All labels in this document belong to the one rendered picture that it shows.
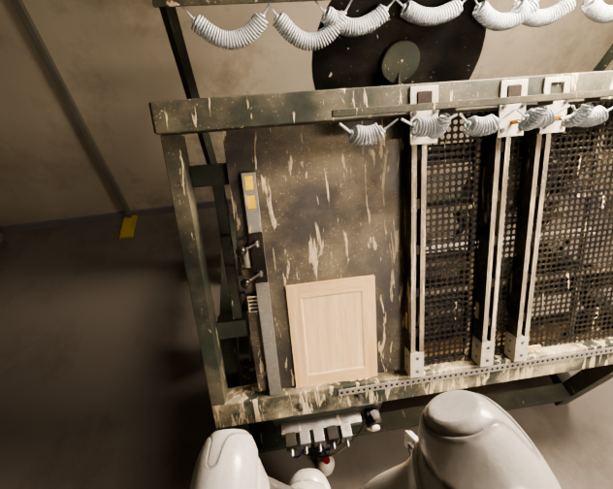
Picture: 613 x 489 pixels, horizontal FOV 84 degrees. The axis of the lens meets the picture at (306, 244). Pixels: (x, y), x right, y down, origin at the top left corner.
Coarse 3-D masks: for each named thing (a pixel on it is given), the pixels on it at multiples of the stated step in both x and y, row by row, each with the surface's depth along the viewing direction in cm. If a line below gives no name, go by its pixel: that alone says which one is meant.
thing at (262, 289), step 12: (252, 192) 123; (252, 216) 126; (252, 228) 127; (264, 288) 134; (264, 300) 135; (264, 312) 136; (264, 324) 138; (264, 336) 139; (264, 348) 141; (276, 360) 143; (276, 372) 144; (276, 384) 146
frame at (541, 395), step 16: (224, 272) 207; (240, 272) 278; (224, 288) 199; (240, 288) 272; (224, 304) 191; (224, 352) 172; (240, 352) 236; (240, 368) 229; (592, 368) 199; (608, 368) 189; (240, 384) 221; (560, 384) 221; (576, 384) 211; (592, 384) 201; (496, 400) 214; (512, 400) 214; (528, 400) 214; (544, 400) 214; (560, 400) 218; (384, 416) 208; (400, 416) 208; (416, 416) 208; (272, 432) 202; (352, 432) 202; (368, 432) 204; (272, 448) 198
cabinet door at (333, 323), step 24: (288, 288) 137; (312, 288) 139; (336, 288) 140; (360, 288) 141; (288, 312) 140; (312, 312) 142; (336, 312) 143; (360, 312) 145; (312, 336) 145; (336, 336) 146; (360, 336) 148; (312, 360) 148; (336, 360) 149; (360, 360) 151; (312, 384) 151
